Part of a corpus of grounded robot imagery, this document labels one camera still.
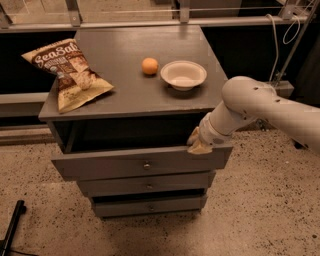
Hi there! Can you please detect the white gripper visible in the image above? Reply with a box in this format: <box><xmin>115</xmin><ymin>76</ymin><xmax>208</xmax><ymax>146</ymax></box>
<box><xmin>187</xmin><ymin>113</ymin><xmax>231</xmax><ymax>155</ymax></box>

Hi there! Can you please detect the grey top drawer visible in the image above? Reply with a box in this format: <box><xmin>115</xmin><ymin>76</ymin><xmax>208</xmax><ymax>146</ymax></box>
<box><xmin>51</xmin><ymin>126</ymin><xmax>234</xmax><ymax>182</ymax></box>

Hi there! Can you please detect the grey drawer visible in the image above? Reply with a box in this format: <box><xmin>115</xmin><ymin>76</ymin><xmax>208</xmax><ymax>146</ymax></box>
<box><xmin>78</xmin><ymin>170</ymin><xmax>215</xmax><ymax>197</ymax></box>
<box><xmin>93</xmin><ymin>194</ymin><xmax>207</xmax><ymax>218</ymax></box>
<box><xmin>51</xmin><ymin>126</ymin><xmax>234</xmax><ymax>182</ymax></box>

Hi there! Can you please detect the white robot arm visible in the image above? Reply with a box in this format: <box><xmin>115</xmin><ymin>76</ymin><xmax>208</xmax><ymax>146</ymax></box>
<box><xmin>187</xmin><ymin>76</ymin><xmax>320</xmax><ymax>155</ymax></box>

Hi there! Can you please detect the grey middle drawer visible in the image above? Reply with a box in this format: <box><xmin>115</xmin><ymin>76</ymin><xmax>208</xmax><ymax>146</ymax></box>
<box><xmin>78</xmin><ymin>170</ymin><xmax>215</xmax><ymax>197</ymax></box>

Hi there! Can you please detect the grey wooden drawer cabinet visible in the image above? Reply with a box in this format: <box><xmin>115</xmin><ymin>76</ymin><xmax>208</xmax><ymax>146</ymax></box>
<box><xmin>39</xmin><ymin>26</ymin><xmax>227</xmax><ymax>208</ymax></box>

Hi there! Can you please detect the grey bottom drawer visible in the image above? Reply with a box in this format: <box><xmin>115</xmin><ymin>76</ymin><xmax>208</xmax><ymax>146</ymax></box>
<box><xmin>93</xmin><ymin>194</ymin><xmax>207</xmax><ymax>218</ymax></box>

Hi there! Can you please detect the white paper bowl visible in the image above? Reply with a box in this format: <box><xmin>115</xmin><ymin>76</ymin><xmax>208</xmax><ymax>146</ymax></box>
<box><xmin>160</xmin><ymin>61</ymin><xmax>207</xmax><ymax>91</ymax></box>

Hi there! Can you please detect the orange fruit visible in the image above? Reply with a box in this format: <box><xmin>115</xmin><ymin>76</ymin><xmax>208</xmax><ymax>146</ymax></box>
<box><xmin>141</xmin><ymin>58</ymin><xmax>159</xmax><ymax>75</ymax></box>

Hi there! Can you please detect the sea salt chips bag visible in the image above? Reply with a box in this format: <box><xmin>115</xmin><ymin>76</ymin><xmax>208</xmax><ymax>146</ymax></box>
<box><xmin>22</xmin><ymin>38</ymin><xmax>114</xmax><ymax>113</ymax></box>

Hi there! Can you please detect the grey metal railing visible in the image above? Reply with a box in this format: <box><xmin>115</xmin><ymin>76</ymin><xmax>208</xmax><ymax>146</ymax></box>
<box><xmin>0</xmin><ymin>0</ymin><xmax>319</xmax><ymax>33</ymax></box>

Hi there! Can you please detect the grey diagonal metal rod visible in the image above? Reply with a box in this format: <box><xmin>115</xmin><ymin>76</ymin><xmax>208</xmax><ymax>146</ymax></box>
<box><xmin>268</xmin><ymin>0</ymin><xmax>320</xmax><ymax>87</ymax></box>

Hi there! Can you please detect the black stand leg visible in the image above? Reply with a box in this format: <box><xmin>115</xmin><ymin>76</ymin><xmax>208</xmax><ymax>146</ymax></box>
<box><xmin>0</xmin><ymin>200</ymin><xmax>26</xmax><ymax>256</ymax></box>

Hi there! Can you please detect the white cable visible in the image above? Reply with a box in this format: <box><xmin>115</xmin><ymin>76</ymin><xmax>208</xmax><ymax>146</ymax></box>
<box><xmin>265</xmin><ymin>13</ymin><xmax>302</xmax><ymax>84</ymax></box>

